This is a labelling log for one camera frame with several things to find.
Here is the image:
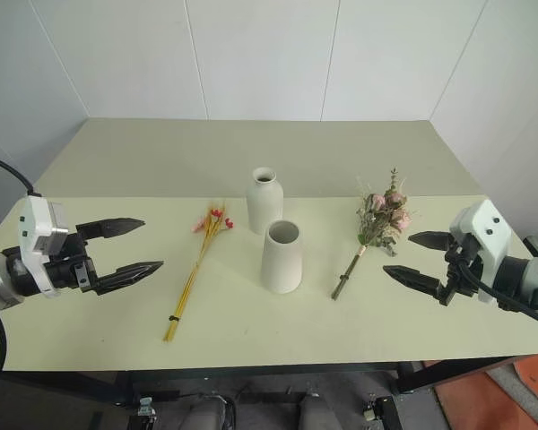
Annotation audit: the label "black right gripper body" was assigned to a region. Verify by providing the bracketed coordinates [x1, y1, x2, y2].
[437, 234, 486, 307]

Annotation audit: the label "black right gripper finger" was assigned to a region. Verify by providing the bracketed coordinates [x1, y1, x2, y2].
[407, 230, 454, 253]
[382, 264, 442, 300]

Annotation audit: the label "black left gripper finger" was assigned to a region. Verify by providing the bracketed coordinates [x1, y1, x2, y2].
[74, 217, 146, 242]
[92, 260, 165, 297]

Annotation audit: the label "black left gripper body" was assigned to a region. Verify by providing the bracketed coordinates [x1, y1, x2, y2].
[44, 231, 100, 296]

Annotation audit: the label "white conical ceramic vase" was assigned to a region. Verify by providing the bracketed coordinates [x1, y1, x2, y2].
[260, 219, 306, 296]

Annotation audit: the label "white bottle-shaped ceramic vase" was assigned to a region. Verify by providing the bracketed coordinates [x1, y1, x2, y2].
[245, 167, 285, 236]

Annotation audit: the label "pink rose dried bouquet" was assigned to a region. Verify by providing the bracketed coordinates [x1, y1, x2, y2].
[330, 167, 417, 303]

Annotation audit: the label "yellow-stemmed dried flower bunch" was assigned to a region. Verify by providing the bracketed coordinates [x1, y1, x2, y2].
[161, 199, 236, 344]

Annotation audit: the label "dark grey rounded shape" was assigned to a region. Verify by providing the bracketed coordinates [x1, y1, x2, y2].
[190, 393, 237, 430]

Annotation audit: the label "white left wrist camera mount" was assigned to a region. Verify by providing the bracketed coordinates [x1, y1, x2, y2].
[16, 194, 69, 300]

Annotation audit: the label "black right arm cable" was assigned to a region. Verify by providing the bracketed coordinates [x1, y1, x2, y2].
[455, 259, 538, 348]

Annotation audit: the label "small metal frame clamp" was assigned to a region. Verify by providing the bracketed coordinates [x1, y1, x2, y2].
[135, 395, 159, 420]

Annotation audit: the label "black metal table frame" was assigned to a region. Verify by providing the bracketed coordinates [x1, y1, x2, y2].
[0, 357, 516, 430]

